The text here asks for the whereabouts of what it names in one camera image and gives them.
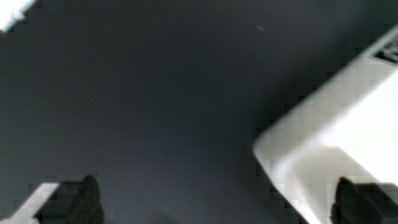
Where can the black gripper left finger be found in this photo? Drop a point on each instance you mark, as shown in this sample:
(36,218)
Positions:
(74,205)

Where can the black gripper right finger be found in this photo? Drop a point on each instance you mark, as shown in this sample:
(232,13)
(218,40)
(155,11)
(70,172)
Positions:
(365,203)

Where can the white desk top tray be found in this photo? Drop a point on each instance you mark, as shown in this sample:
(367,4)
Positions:
(333,140)

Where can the white L-shaped fence wall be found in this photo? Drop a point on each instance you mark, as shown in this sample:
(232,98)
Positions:
(13,11)

